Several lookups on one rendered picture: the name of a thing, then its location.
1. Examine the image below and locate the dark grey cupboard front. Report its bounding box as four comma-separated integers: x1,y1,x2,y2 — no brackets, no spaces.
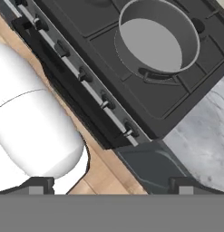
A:
113,140,193,196

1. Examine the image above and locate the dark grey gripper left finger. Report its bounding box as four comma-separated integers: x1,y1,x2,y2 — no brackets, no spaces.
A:
0,177,55,196

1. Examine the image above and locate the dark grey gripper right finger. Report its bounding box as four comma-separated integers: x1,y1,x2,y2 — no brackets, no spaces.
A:
168,177,224,196

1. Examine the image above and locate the grey metal pot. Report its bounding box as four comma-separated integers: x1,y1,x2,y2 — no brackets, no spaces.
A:
114,0,201,86

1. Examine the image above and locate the silver oven handle bar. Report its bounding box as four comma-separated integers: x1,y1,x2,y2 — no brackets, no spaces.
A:
4,0,140,148

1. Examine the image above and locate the black stove with hob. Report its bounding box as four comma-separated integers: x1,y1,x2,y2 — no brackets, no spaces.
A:
0,0,224,150

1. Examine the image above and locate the black stove knob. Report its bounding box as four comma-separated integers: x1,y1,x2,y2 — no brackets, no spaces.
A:
54,39,72,58
34,17,50,33
100,90,117,111
123,119,141,138
77,66,94,83

